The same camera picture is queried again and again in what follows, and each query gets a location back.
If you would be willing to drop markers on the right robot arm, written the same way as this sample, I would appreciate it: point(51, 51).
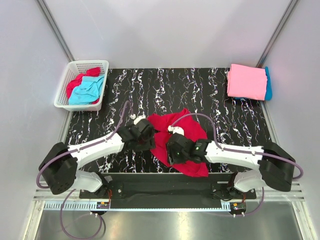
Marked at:
point(268, 165)

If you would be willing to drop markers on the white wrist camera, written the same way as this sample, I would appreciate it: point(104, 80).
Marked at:
point(175, 130)
point(137, 119)

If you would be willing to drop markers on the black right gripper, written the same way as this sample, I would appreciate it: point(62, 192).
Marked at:
point(172, 158)

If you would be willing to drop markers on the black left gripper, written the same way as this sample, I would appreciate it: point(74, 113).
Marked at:
point(149, 145)

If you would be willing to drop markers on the right controller board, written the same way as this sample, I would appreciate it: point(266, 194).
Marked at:
point(239, 206)

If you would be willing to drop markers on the red t-shirt in basket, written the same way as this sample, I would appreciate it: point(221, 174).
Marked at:
point(75, 83)

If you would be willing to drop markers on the controller board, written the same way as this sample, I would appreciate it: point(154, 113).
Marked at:
point(103, 205)
point(239, 206)

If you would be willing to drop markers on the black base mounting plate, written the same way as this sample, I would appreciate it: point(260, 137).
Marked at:
point(163, 191)

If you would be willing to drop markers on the right aluminium corner post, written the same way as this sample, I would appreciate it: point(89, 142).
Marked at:
point(289, 10)

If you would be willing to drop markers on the aluminium corner post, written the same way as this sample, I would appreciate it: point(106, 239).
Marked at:
point(289, 10)
point(45, 10)

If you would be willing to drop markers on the light blue t-shirt in basket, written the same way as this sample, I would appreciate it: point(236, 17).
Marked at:
point(86, 91)

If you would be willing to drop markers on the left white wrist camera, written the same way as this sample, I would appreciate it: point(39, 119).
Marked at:
point(137, 119)

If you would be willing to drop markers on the left controller board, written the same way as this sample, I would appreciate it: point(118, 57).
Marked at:
point(103, 205)

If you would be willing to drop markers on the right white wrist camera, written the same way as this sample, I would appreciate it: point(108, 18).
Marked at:
point(175, 130)

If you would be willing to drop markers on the left aluminium corner post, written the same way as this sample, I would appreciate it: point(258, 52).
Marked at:
point(45, 10)

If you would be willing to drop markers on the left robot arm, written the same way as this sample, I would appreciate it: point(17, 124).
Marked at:
point(61, 168)

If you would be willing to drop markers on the white plastic laundry basket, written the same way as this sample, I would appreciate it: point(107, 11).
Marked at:
point(82, 85)

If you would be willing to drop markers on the folded pink t-shirt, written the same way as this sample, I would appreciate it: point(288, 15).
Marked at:
point(246, 81)

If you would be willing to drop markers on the red t-shirt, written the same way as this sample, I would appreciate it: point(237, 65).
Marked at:
point(193, 131)
point(75, 83)

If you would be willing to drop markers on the folded blue t-shirt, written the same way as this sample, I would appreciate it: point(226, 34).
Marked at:
point(268, 85)

